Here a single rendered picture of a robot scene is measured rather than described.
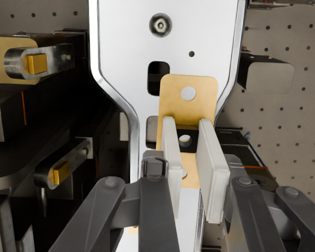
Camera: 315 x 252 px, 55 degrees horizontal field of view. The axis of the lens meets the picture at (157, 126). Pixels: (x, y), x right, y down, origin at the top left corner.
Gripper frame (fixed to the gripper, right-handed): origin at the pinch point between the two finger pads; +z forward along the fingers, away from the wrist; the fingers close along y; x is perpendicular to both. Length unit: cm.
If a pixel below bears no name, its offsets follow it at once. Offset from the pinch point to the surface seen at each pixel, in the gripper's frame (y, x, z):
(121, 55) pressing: -7.5, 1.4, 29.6
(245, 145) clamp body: 19, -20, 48
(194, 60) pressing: 3.2, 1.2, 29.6
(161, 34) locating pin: -1.9, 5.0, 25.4
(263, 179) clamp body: 17.6, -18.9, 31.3
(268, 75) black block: 14.7, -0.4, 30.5
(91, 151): -12.3, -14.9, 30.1
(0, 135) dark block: -20.3, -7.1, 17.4
